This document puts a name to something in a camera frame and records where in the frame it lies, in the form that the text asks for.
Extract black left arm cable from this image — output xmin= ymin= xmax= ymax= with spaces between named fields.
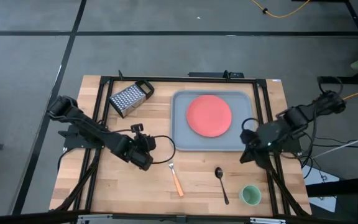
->
xmin=152 ymin=134 xmax=177 ymax=165

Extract orange-handled fork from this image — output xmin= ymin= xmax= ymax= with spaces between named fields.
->
xmin=168 ymin=162 xmax=185 ymax=198

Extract light green cup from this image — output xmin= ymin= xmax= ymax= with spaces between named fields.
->
xmin=239 ymin=184 xmax=262 ymax=207

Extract black aluminium table frame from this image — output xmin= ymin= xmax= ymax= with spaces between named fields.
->
xmin=50 ymin=70 xmax=312 ymax=218

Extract white sheet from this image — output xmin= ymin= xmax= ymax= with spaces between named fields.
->
xmin=301 ymin=164 xmax=341 ymax=213

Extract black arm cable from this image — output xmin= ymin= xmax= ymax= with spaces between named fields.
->
xmin=241 ymin=117 xmax=260 ymax=131
xmin=152 ymin=134 xmax=177 ymax=165

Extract black spoon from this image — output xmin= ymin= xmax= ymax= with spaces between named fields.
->
xmin=214 ymin=166 xmax=230 ymax=206

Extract red round plate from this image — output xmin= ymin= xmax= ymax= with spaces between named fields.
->
xmin=186 ymin=95 xmax=233 ymax=138

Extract black neighbouring station frame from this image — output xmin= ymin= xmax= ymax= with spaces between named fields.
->
xmin=290 ymin=0 xmax=358 ymax=85

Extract steel box grater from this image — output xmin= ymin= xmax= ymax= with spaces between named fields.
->
xmin=108 ymin=79 xmax=155 ymax=119

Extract black floor cables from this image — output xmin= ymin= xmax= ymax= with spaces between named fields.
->
xmin=300 ymin=132 xmax=358 ymax=180

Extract white cable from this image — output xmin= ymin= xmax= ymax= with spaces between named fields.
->
xmin=312 ymin=129 xmax=358 ymax=159

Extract black box on frame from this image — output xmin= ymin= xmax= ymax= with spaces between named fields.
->
xmin=187 ymin=70 xmax=245 ymax=79

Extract silver frame bracket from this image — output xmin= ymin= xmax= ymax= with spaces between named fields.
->
xmin=249 ymin=217 xmax=287 ymax=224
xmin=76 ymin=213 xmax=114 ymax=224

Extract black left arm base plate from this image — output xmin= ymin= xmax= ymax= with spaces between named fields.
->
xmin=57 ymin=124 xmax=105 ymax=150

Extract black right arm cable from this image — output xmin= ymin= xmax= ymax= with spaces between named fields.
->
xmin=241 ymin=117 xmax=260 ymax=131

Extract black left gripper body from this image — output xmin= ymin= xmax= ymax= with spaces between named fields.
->
xmin=126 ymin=132 xmax=157 ymax=172

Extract grey plastic tray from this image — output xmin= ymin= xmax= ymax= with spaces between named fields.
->
xmin=169 ymin=90 xmax=256 ymax=152

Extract dark furniture block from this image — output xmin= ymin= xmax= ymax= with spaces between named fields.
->
xmin=305 ymin=175 xmax=358 ymax=224

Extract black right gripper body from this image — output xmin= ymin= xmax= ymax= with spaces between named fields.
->
xmin=240 ymin=119 xmax=281 ymax=156

